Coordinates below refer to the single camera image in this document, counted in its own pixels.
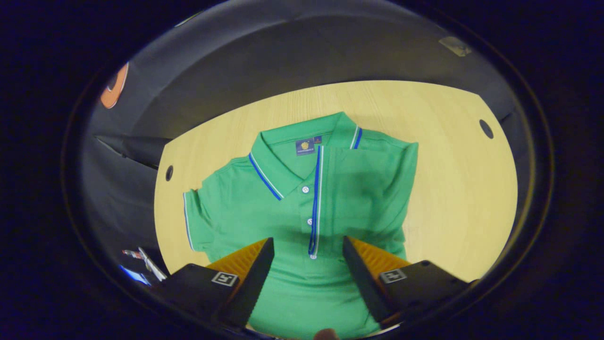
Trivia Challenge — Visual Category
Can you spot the beige tape patch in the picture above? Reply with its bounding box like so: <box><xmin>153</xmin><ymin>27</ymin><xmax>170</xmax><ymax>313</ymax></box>
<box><xmin>439</xmin><ymin>36</ymin><xmax>473</xmax><ymax>58</ymax></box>

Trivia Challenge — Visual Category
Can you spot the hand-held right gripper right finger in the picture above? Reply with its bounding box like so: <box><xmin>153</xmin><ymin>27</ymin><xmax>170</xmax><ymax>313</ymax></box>
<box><xmin>342</xmin><ymin>235</ymin><xmax>475</xmax><ymax>326</ymax></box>

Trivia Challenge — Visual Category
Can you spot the green T-shirt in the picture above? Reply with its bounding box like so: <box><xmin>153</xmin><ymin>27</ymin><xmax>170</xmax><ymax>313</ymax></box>
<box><xmin>183</xmin><ymin>111</ymin><xmax>419</xmax><ymax>340</ymax></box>

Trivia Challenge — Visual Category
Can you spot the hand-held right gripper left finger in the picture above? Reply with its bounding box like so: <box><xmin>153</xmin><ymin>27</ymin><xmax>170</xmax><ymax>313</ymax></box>
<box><xmin>158</xmin><ymin>237</ymin><xmax>276</xmax><ymax>332</ymax></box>

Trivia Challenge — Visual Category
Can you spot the white and blue object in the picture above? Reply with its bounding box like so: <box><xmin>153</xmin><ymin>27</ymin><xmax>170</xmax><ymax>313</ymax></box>
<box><xmin>120</xmin><ymin>246</ymin><xmax>167</xmax><ymax>287</ymax></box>

